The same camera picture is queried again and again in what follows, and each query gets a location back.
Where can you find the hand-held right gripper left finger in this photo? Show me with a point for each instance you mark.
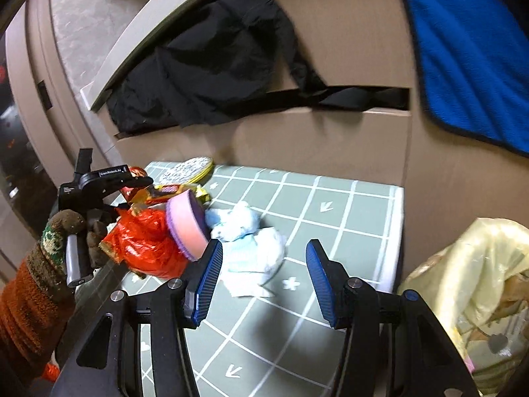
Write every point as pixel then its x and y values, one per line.
pixel 206 275

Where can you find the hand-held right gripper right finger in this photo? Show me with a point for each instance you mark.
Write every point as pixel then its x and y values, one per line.
pixel 320 281

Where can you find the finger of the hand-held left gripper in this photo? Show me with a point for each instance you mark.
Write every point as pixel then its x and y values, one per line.
pixel 142 182

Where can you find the orange gold snack wrapper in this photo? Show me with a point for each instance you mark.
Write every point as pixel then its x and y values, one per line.
pixel 142 196

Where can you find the pink round sponge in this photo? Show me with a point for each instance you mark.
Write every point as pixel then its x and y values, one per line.
pixel 188 223

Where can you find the white tissue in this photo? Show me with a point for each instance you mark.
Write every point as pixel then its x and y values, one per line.
pixel 260 256

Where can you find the red plastic bag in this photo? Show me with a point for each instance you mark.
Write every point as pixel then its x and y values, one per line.
pixel 153 240

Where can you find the yellow plastic bag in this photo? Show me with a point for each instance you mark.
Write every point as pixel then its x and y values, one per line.
pixel 467 264

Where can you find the person's left hand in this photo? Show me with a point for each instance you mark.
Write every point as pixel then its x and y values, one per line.
pixel 56 235

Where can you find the round white patterned pad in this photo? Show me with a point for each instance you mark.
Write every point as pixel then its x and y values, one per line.
pixel 188 169

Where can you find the light blue crumpled tissue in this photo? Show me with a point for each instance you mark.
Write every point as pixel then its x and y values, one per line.
pixel 237 220

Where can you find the green checked mat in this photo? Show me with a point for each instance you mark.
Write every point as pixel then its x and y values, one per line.
pixel 330 215

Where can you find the dark glass door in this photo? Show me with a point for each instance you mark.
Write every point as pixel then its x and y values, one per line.
pixel 14 140

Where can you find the black door latch plate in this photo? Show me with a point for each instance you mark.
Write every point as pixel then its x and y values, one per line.
pixel 44 96

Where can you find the cardboard box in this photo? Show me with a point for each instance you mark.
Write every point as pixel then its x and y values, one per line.
pixel 330 144

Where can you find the black cloth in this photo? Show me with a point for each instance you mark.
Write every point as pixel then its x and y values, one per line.
pixel 215 62

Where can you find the white shelf board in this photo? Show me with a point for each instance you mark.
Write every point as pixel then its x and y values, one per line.
pixel 136 37

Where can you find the blue towel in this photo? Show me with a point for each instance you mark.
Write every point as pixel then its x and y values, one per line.
pixel 467 49

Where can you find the beige door frame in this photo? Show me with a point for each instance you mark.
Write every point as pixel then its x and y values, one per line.
pixel 45 49

